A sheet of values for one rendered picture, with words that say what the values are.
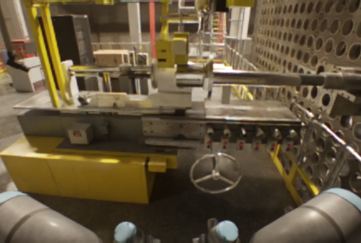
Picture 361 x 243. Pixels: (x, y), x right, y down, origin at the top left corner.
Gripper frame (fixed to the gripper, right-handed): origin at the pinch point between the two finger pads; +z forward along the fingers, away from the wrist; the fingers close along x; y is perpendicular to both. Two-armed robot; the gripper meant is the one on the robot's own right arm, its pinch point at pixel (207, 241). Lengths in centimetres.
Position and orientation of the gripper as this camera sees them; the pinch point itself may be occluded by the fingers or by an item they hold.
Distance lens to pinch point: 131.7
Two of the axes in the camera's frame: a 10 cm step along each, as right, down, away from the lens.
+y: 1.2, 7.8, -6.2
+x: 9.7, 0.2, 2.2
